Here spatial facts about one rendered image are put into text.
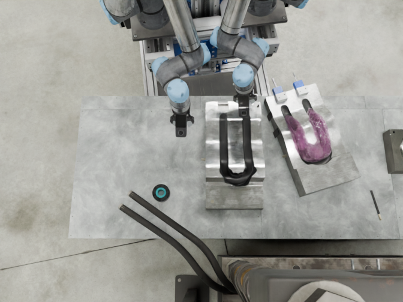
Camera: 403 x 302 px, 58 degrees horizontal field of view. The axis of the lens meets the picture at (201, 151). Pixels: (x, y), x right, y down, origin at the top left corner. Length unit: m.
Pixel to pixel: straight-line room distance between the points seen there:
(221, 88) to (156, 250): 1.17
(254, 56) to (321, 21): 1.81
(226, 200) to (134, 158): 0.49
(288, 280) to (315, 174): 1.21
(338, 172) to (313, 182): 0.12
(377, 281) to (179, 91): 0.96
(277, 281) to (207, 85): 2.12
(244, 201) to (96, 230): 0.69
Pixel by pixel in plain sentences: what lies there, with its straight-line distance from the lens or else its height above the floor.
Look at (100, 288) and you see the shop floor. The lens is 2.58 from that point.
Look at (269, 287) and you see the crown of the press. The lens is 0.49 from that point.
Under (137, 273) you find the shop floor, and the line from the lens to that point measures 2.52.
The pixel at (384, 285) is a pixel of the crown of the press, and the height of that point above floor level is 2.01.
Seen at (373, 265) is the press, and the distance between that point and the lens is 1.86.
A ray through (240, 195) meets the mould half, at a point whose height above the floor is 0.86.
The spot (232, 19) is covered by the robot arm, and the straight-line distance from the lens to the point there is 1.37.
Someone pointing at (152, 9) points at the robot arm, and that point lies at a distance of 1.66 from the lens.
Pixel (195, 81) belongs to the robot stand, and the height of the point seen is 0.21.
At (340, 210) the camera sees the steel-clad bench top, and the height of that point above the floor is 0.80.
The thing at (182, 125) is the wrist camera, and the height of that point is 1.10.
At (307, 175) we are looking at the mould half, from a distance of 1.67.
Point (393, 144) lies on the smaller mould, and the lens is 1.89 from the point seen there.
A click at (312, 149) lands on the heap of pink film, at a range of 1.72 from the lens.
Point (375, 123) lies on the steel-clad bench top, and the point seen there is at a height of 0.80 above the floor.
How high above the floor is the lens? 2.48
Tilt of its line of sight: 75 degrees down
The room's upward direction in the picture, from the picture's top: 2 degrees counter-clockwise
